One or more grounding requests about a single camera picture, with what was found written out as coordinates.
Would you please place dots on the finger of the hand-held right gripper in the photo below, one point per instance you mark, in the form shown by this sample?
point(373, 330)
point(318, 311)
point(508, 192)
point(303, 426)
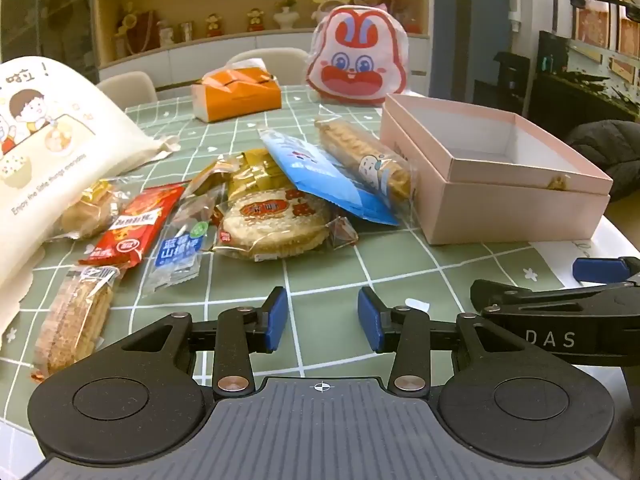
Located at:
point(595, 270)
point(500, 295)

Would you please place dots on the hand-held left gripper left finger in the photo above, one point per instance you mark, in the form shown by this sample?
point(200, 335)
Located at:
point(277, 320)

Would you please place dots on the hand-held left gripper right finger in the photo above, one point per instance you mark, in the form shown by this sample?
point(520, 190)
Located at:
point(369, 320)

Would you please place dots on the pink box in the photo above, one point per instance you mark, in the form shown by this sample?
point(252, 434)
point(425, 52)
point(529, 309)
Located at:
point(500, 210)

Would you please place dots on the round rice cracker packet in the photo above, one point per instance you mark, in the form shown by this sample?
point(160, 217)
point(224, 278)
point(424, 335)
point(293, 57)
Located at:
point(270, 225)

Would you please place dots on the blue snack packet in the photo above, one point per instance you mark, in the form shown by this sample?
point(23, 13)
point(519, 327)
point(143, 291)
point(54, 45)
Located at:
point(320, 175)

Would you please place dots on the long biscuit packet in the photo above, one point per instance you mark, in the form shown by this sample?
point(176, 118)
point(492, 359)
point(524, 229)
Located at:
point(360, 155)

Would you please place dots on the crisp bar packet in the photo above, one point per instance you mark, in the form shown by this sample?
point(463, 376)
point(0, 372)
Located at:
point(75, 320)

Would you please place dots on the white table cover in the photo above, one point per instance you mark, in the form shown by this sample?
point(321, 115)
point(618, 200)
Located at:
point(560, 260)

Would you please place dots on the green checked tablecloth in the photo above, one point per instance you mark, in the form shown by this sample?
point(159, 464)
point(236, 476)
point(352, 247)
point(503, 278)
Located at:
point(400, 270)

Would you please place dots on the dark padded jacket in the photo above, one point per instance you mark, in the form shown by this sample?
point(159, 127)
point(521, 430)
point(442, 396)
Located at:
point(605, 150)

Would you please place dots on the clear packet with blue label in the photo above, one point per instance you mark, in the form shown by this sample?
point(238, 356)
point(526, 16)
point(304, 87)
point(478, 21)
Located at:
point(177, 252)

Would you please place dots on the golden snack packet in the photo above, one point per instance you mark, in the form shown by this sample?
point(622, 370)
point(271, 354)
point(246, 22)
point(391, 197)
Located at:
point(255, 170)

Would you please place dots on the brown clear-wrapped snack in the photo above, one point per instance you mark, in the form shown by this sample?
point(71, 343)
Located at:
point(207, 180)

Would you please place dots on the red snack packet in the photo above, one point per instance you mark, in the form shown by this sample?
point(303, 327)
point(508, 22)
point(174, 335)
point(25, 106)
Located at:
point(132, 225)

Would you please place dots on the glass fish tank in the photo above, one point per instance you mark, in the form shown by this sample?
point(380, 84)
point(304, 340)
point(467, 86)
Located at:
point(585, 75)

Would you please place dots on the black appliance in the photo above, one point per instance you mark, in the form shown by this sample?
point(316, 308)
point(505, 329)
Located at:
point(511, 85)

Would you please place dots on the small cracker packet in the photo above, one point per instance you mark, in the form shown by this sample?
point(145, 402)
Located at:
point(87, 212)

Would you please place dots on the orange tissue box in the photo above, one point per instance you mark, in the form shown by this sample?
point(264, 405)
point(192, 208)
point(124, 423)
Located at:
point(240, 97)

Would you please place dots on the beige chair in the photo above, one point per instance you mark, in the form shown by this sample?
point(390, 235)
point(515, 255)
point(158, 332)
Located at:
point(280, 62)
point(127, 87)

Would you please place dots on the rabbit-shaped plush bag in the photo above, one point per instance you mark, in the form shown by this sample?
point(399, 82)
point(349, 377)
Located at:
point(357, 60)

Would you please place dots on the cream printed pillow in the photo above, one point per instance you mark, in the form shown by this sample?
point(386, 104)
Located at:
point(65, 160)

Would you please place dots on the wooden shelf cabinet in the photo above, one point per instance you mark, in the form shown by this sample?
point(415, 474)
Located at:
point(200, 55)

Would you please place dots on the small seated figurine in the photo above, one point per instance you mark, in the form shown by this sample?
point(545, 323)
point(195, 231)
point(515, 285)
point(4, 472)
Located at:
point(214, 26)
point(255, 20)

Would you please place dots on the white vase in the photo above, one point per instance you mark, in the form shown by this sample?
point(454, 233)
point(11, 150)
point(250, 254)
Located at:
point(286, 19)

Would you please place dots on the yellow flower decoration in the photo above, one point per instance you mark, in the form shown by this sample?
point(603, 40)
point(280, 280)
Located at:
point(135, 30)

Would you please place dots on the framed wall picture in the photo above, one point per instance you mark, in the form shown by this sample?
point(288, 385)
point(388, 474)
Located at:
point(629, 22)
point(591, 5)

